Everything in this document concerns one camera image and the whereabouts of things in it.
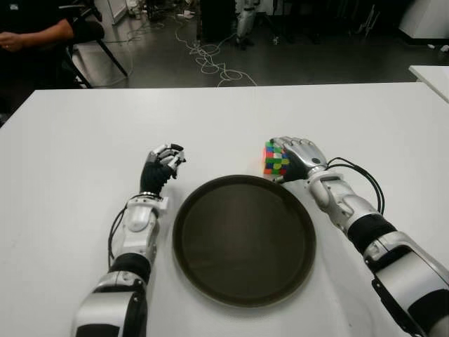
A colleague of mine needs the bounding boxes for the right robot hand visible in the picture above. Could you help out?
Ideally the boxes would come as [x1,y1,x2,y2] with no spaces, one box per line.
[269,136,329,184]

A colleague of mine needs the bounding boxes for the white side table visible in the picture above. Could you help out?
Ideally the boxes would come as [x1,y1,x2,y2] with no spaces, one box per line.
[408,65,449,106]

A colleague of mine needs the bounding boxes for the silver humanoid robot legs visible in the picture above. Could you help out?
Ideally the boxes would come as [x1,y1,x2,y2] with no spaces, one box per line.
[235,0,262,48]

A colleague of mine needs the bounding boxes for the white machine housing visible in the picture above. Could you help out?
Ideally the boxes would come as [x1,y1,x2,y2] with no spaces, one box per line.
[398,0,449,45]

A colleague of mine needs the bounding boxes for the grey metal stand legs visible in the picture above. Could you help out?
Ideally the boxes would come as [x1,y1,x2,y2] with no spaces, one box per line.
[357,3,382,39]

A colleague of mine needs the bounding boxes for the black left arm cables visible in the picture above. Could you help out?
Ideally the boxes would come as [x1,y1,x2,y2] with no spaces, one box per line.
[107,206,129,260]

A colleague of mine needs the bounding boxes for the multicoloured Rubik's cube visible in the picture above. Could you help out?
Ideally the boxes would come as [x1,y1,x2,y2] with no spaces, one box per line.
[262,139,290,180]

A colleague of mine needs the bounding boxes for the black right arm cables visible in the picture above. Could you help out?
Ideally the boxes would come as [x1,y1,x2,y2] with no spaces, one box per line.
[326,157,386,215]

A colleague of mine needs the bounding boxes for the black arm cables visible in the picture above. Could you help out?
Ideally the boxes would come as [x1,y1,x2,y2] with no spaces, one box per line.
[107,206,129,260]
[326,157,386,215]

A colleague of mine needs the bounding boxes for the person in black shirt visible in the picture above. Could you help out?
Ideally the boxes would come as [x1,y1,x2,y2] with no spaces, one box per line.
[0,0,76,106]

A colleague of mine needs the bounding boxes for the black chair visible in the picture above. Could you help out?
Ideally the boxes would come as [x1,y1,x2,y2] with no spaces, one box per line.
[61,0,129,88]

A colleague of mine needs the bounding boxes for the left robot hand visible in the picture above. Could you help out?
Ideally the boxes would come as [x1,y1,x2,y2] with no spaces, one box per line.
[140,143,187,195]

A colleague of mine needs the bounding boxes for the black cabinet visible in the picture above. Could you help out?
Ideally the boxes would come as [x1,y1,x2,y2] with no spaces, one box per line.
[199,0,239,43]

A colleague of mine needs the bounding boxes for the tangled white floor cable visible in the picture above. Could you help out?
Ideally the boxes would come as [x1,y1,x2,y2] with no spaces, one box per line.
[174,17,259,88]

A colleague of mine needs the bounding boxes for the dark round plate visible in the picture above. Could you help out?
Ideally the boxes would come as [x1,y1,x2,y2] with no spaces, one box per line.
[171,174,317,309]

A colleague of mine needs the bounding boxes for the white board panel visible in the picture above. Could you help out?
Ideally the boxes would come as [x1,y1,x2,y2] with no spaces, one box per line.
[93,0,129,25]

